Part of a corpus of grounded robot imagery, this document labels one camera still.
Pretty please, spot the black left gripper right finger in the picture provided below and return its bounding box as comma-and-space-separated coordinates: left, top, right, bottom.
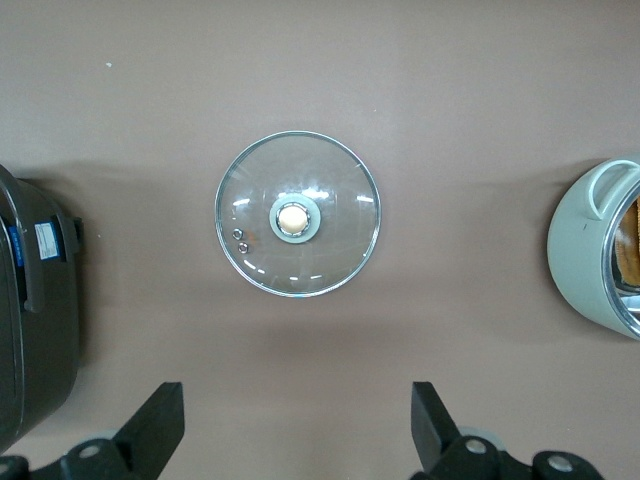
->
410, 382, 534, 480

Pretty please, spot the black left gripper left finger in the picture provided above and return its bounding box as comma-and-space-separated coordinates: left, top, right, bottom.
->
60, 382, 186, 480

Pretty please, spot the glass pot lid with knob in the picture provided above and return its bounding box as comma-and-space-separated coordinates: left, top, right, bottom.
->
214, 130, 382, 300

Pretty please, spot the yellow corn cob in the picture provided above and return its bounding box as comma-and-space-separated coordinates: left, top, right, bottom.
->
612, 197, 640, 289

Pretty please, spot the grey steel cooking pot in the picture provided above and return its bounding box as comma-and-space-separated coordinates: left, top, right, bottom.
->
546, 158, 640, 341

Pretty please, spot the black rice cooker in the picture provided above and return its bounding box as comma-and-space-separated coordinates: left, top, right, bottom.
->
0, 164, 85, 444

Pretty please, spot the brown table cover sheet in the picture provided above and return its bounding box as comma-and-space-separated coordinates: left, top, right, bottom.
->
0, 0, 640, 480

